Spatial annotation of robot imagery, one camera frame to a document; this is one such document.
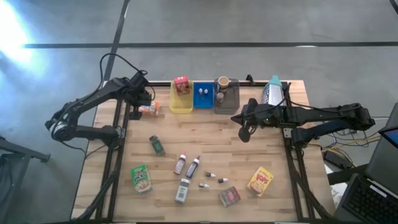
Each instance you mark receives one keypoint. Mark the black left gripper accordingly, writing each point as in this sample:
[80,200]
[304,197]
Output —
[141,98]

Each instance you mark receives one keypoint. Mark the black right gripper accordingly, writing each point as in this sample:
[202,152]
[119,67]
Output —
[253,119]

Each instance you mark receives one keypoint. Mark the orange Mini-Wheats cereal box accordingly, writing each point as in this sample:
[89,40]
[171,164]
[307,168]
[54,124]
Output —
[150,110]

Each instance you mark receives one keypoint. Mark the small red cereal box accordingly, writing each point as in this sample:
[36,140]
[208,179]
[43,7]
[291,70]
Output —
[182,85]

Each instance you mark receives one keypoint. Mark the green spice bottle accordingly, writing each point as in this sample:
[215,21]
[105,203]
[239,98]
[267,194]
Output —
[157,145]

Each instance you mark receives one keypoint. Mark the pink-capped food colouring bottle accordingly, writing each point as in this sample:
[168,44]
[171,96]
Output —
[179,165]

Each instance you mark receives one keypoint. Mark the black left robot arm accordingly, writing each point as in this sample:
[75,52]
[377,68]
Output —
[93,96]

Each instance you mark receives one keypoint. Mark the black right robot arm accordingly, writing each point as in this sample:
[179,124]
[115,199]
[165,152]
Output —
[326,113]

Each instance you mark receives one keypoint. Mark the grey translucent plastic bin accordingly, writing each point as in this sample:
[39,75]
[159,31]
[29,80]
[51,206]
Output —
[231,102]

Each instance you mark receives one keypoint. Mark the yellow plastic bin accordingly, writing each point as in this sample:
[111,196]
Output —
[180,104]

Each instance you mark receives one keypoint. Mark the teal metal box grater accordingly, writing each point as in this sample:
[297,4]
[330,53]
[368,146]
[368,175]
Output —
[273,93]

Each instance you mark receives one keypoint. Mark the blue plastic bin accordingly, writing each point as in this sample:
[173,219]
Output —
[202,101]

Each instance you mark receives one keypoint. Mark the yellow Corn Pops box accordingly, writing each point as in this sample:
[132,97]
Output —
[259,182]

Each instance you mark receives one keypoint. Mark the purple-capped food colouring bottle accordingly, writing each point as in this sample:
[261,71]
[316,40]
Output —
[192,168]

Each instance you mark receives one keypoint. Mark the gold spice tin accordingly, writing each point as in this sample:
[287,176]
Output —
[229,197]

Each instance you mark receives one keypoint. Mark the green Apple Jacks box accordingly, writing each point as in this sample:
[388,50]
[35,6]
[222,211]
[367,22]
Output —
[140,179]

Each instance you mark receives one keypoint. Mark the black power brick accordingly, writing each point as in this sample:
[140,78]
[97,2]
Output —
[334,160]

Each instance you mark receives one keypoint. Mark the white paper scrap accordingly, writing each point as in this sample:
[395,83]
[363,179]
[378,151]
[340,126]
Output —
[339,193]

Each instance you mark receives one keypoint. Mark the black floor stand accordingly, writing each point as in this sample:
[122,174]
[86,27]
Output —
[18,152]

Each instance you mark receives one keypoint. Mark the dark grey laptop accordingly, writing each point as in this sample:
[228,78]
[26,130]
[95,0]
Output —
[367,199]

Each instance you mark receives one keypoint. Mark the blue lit screen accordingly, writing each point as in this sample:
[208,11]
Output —
[392,137]

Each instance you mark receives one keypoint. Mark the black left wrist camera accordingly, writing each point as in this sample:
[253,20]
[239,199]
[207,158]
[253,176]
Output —
[140,79]

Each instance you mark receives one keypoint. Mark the black aluminium table frame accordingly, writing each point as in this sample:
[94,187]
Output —
[158,83]

